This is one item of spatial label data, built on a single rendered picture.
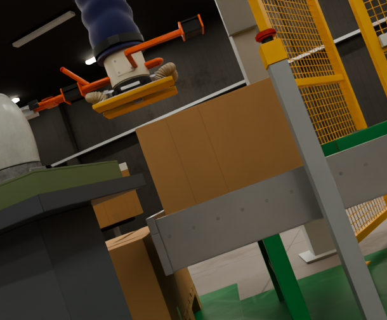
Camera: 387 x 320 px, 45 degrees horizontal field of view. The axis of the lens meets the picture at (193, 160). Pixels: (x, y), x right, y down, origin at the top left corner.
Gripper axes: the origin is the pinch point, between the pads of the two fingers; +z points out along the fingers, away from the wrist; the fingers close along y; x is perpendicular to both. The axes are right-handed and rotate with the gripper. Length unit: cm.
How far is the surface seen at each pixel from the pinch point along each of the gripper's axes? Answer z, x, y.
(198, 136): 38, -78, -18
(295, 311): 108, -89, -33
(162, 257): 75, -52, -33
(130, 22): -18, -68, -5
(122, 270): 76, -33, -17
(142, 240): 68, -44, -17
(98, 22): -21, -56, -8
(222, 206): 66, -78, -33
